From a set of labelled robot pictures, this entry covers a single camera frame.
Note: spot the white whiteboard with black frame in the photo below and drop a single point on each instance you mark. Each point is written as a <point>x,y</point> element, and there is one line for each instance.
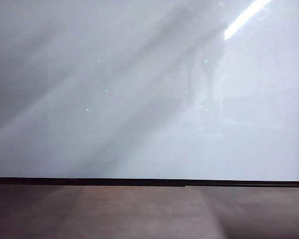
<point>114,87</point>

